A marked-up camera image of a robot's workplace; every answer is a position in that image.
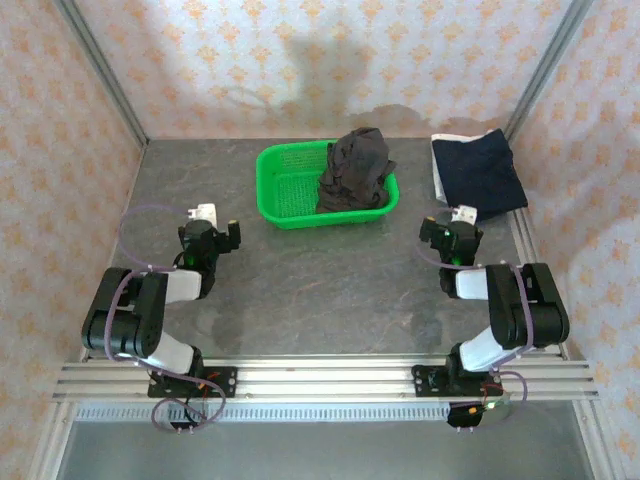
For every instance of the dark grey t-shirt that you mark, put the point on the dark grey t-shirt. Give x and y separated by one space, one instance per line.
355 170

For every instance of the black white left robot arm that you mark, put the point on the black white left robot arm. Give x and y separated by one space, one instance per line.
125 320

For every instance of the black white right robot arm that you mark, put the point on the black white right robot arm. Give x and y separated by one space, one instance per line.
525 310

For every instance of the folded navy t-shirt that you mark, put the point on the folded navy t-shirt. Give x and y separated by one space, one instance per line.
480 170

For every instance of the green plastic basket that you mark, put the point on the green plastic basket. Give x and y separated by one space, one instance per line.
280 170

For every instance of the black controller board with led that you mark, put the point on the black controller board with led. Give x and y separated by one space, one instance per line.
475 415

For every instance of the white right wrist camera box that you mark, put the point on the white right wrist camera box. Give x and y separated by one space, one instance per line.
465 214

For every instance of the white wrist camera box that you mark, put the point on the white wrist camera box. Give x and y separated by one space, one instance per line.
465 214
204 212

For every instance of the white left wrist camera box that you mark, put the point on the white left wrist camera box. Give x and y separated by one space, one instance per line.
204 212

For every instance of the aluminium frame rail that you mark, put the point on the aluminium frame rail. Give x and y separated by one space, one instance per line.
325 380

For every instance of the aluminium frame post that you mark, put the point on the aluminium frame post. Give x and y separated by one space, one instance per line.
545 70
100 70

